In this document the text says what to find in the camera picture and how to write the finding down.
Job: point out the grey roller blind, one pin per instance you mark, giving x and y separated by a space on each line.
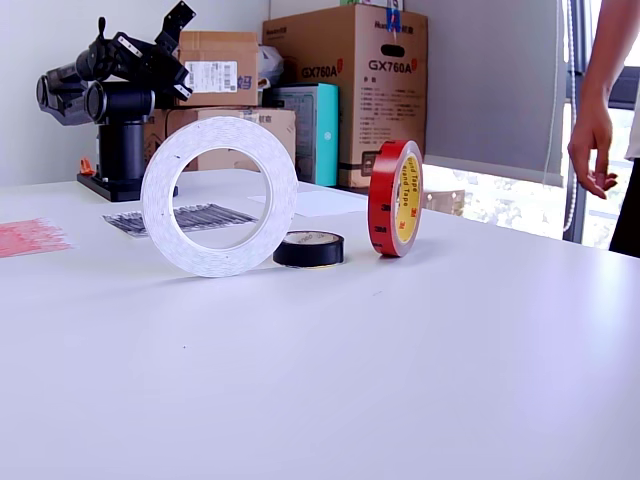
480 90

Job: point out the cardboard box with shipping label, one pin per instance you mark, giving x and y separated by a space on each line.
220 50

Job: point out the black scribbled paper sheet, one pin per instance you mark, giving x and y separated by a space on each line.
120 222

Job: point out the blue tape strip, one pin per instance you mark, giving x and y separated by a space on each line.
394 17

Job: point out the window with dark frame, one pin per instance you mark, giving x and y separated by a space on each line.
505 202

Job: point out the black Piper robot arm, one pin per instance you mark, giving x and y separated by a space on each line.
122 150

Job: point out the teal and white box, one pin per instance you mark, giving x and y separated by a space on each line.
325 140

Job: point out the person's left forearm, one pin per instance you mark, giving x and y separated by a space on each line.
600 75

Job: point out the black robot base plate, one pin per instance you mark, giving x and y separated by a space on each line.
125 190

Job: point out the white tape roll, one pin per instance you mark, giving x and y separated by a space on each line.
155 200

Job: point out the orange clamp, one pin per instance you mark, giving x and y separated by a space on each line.
86 167

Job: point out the white plastic bag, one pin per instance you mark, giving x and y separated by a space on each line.
270 62

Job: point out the red tape roll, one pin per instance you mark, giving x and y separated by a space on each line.
382 200

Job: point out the person's left hand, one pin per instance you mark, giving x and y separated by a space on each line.
592 155

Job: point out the black tape roll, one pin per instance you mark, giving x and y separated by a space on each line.
305 252

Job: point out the blank white paper sheet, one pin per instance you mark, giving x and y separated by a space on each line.
330 202

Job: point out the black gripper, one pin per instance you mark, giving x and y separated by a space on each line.
150 67

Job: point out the red scribbled paper sheet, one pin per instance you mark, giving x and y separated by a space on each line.
30 237

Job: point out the person in black shorts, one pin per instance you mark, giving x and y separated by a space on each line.
630 225

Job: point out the tall GX760A cardboard box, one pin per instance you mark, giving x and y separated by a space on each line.
350 115

